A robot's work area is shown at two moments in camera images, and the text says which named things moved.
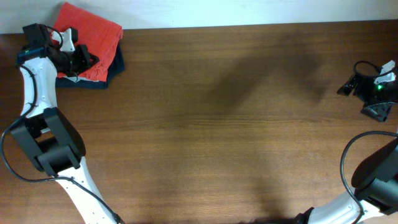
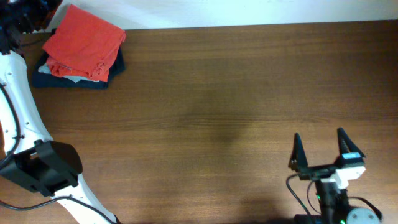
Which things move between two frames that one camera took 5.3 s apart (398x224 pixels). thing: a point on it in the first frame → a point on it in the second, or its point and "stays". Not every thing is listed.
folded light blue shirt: [76, 79] stays
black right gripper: [365, 83] → [298, 161]
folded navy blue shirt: [117, 66] stays
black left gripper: [84, 55] → [47, 9]
